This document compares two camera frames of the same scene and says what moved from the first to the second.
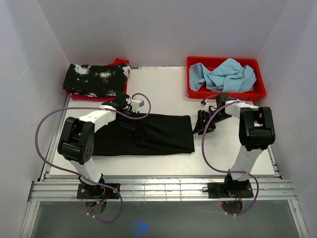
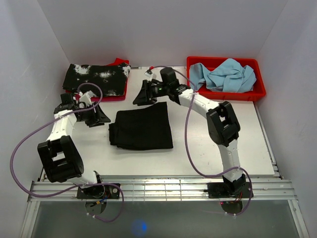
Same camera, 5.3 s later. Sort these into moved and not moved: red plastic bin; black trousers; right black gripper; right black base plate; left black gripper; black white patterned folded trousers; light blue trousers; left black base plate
Moved: right black gripper; left black gripper; black trousers
Not moved: black white patterned folded trousers; right black base plate; red plastic bin; left black base plate; light blue trousers
